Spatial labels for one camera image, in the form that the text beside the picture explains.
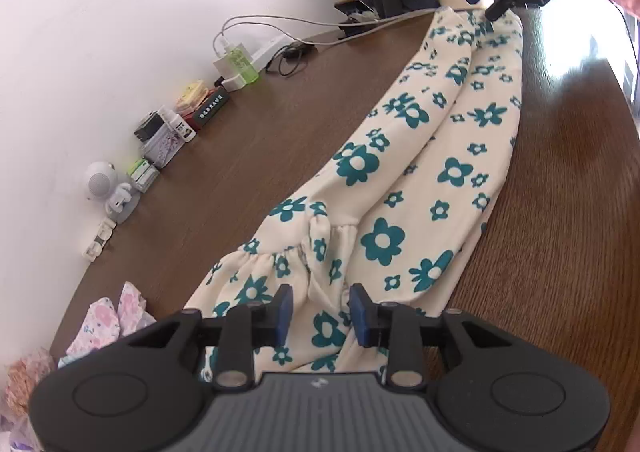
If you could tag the yellow snack box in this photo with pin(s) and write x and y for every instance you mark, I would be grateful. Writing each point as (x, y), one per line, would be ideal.
(191, 98)

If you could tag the white spray bottle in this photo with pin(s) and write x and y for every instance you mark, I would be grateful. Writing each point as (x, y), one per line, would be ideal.
(181, 127)

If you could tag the bagged dried flowers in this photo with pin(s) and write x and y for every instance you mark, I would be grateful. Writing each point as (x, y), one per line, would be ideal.
(21, 378)

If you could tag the white power strip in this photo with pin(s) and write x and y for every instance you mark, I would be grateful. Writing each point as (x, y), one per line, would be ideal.
(232, 79)

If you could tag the green spray bottle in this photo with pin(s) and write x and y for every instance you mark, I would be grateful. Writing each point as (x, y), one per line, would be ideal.
(242, 64)

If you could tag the patterned storage box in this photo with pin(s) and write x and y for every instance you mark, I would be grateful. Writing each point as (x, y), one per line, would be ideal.
(162, 146)

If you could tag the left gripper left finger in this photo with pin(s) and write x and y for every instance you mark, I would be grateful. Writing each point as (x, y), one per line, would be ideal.
(270, 321)

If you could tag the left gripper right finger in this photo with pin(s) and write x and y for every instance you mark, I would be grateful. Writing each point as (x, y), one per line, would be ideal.
(370, 321)

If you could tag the phone on black stand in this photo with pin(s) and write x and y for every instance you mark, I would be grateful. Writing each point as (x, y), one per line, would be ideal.
(360, 18)

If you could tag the pastel pink floral clothes pile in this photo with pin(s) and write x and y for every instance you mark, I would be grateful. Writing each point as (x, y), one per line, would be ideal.
(106, 323)

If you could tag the white round robot toy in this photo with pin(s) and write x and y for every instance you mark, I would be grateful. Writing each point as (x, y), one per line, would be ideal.
(103, 184)

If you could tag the green white small box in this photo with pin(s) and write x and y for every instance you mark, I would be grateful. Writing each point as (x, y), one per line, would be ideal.
(142, 174)

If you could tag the black box with white text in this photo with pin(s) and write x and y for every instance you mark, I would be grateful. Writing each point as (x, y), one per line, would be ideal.
(210, 106)

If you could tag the cream teal floral garment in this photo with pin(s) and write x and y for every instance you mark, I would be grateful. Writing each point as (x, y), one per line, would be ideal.
(398, 208)

